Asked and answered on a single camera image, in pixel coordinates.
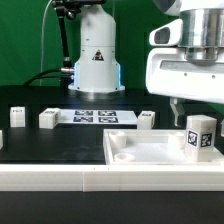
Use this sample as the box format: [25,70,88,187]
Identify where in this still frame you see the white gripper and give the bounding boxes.
[146,48,224,138]

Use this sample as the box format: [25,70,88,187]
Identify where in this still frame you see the white square tabletop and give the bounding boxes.
[103,129,224,165]

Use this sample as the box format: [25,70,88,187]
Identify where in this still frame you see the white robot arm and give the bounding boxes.
[69,0,224,122]

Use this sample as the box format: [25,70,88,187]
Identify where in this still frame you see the white AprilTag sheet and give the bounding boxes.
[59,109,137,125]

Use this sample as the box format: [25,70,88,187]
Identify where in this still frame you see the white U-shaped fence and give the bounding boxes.
[0,163,224,192]

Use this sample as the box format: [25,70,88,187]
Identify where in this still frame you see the white block left edge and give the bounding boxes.
[0,130,3,150]

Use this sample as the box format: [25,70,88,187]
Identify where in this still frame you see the black cables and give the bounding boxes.
[22,67,75,88]

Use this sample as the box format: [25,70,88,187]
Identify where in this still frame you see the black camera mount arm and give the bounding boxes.
[52,0,106,67]

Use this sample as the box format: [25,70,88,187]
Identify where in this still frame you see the white cable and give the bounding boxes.
[39,0,54,87]

